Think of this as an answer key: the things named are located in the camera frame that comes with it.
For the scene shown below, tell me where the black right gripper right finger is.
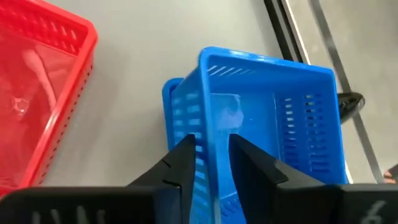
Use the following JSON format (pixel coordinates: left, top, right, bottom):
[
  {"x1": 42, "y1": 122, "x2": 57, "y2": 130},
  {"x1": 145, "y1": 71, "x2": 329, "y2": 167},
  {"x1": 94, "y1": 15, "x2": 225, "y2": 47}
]
[{"x1": 228, "y1": 133, "x2": 398, "y2": 224}]

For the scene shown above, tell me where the black frame bracket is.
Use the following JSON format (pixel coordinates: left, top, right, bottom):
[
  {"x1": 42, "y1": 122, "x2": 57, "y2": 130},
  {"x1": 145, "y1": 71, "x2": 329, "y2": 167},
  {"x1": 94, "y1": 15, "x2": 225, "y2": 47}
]
[{"x1": 337, "y1": 91, "x2": 365, "y2": 124}]

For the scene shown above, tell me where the grey table mat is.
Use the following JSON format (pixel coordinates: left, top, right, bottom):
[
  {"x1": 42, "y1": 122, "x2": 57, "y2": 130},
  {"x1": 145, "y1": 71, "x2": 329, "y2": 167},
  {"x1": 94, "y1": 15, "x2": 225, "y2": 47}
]
[{"x1": 37, "y1": 0, "x2": 355, "y2": 187}]

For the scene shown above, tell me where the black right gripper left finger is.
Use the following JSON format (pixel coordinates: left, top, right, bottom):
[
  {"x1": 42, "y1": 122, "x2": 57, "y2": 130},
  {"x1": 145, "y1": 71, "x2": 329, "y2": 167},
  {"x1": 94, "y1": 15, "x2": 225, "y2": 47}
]
[{"x1": 0, "y1": 134, "x2": 197, "y2": 224}]

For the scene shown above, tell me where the red plastic basket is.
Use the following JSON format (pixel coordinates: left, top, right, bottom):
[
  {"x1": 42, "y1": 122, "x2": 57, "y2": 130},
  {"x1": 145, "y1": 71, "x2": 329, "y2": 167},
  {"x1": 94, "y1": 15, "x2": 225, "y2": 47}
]
[{"x1": 0, "y1": 0, "x2": 99, "y2": 197}]

